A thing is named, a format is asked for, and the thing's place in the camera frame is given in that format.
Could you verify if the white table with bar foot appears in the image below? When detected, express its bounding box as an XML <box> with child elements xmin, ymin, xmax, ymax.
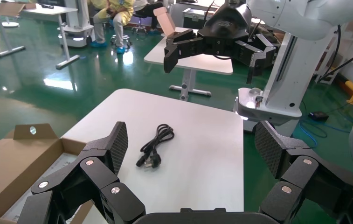
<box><xmin>0</xmin><ymin>0</ymin><xmax>26</xmax><ymax>59</ymax></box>

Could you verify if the white robot torso and base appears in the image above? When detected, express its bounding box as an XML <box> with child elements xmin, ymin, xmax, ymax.
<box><xmin>234</xmin><ymin>31</ymin><xmax>338</xmax><ymax>137</ymax></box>

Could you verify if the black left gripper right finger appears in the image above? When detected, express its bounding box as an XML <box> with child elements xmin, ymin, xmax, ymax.
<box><xmin>254</xmin><ymin>120</ymin><xmax>353</xmax><ymax>224</ymax></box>

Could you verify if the flat open cardboard box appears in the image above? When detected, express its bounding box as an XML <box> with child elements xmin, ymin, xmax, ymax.
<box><xmin>0</xmin><ymin>1</ymin><xmax>38</xmax><ymax>18</ymax></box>

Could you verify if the white table with slanted leg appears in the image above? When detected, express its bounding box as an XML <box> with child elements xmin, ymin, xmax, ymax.
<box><xmin>21</xmin><ymin>3</ymin><xmax>81</xmax><ymax>70</ymax></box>

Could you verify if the black office stool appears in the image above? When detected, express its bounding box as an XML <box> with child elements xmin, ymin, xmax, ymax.
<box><xmin>131</xmin><ymin>14</ymin><xmax>149</xmax><ymax>35</ymax></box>

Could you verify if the person in dark trousers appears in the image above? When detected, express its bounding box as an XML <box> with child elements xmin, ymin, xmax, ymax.
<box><xmin>133</xmin><ymin>0</ymin><xmax>165</xmax><ymax>35</ymax></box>

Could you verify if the white round pedestal base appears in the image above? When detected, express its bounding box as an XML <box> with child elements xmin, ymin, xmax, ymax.
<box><xmin>1</xmin><ymin>17</ymin><xmax>19</xmax><ymax>28</ymax></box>

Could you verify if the small open cardboard box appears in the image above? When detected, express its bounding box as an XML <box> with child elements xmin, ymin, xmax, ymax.
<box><xmin>153</xmin><ymin>7</ymin><xmax>177</xmax><ymax>38</ymax></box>

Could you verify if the black power cord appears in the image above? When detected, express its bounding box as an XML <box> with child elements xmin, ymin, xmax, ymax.
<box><xmin>135</xmin><ymin>124</ymin><xmax>175</xmax><ymax>169</ymax></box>

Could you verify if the person in yellow coat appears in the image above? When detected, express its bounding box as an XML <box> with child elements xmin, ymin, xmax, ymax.
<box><xmin>90</xmin><ymin>0</ymin><xmax>135</xmax><ymax>55</ymax></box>

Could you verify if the brown cardboard storage box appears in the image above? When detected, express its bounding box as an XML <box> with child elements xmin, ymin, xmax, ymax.
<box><xmin>0</xmin><ymin>123</ymin><xmax>95</xmax><ymax>224</ymax></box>

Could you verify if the white metal shelf frame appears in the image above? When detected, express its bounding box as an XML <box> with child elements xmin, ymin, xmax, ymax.
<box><xmin>313</xmin><ymin>21</ymin><xmax>350</xmax><ymax>85</ymax></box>

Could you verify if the chrome round stool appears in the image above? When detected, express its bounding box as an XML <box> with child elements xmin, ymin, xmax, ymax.
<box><xmin>110</xmin><ymin>18</ymin><xmax>132</xmax><ymax>49</ymax></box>

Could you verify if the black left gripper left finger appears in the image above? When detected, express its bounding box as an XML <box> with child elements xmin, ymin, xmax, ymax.
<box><xmin>17</xmin><ymin>121</ymin><xmax>146</xmax><ymax>224</ymax></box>

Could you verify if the black metal-trimmed case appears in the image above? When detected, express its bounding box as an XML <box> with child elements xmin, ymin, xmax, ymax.
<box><xmin>182</xmin><ymin>7</ymin><xmax>215</xmax><ymax>30</ymax></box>

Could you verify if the white printed instruction sheet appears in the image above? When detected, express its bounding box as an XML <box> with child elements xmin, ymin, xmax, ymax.
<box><xmin>3</xmin><ymin>153</ymin><xmax>78</xmax><ymax>222</ymax></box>

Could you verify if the white table with pedestal leg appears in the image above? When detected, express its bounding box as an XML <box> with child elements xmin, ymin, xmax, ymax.
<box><xmin>144</xmin><ymin>27</ymin><xmax>234</xmax><ymax>101</ymax></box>

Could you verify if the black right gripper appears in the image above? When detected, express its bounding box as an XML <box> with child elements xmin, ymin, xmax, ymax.
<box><xmin>163</xmin><ymin>3</ymin><xmax>277</xmax><ymax>84</ymax></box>

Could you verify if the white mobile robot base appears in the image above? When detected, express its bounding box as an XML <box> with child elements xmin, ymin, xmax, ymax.
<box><xmin>59</xmin><ymin>0</ymin><xmax>95</xmax><ymax>49</ymax></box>

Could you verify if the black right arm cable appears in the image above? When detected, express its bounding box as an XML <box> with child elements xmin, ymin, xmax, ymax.
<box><xmin>317</xmin><ymin>24</ymin><xmax>353</xmax><ymax>84</ymax></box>

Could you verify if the blue floor cable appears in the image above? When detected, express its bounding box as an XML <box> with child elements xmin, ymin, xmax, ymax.
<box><xmin>298</xmin><ymin>119</ymin><xmax>353</xmax><ymax>149</ymax></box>

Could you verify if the black power adapter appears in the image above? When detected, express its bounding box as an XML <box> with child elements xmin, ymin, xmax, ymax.
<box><xmin>307</xmin><ymin>111</ymin><xmax>330</xmax><ymax>122</ymax></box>

